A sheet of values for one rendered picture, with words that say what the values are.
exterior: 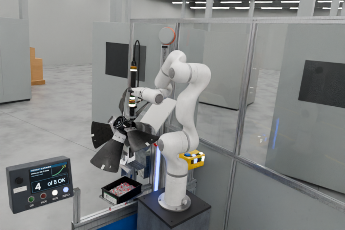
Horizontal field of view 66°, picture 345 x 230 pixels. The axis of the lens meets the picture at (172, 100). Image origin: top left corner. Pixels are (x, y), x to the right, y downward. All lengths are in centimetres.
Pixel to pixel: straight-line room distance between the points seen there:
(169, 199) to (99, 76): 364
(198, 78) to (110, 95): 356
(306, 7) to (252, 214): 428
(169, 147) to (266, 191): 99
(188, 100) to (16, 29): 658
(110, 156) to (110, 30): 302
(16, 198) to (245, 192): 157
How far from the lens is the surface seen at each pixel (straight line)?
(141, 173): 251
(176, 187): 153
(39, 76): 1028
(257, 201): 223
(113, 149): 202
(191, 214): 157
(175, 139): 141
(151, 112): 233
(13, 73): 765
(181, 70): 127
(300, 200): 204
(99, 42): 489
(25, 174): 139
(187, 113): 136
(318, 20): 184
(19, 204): 141
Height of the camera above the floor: 186
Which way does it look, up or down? 13 degrees down
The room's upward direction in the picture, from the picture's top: 5 degrees clockwise
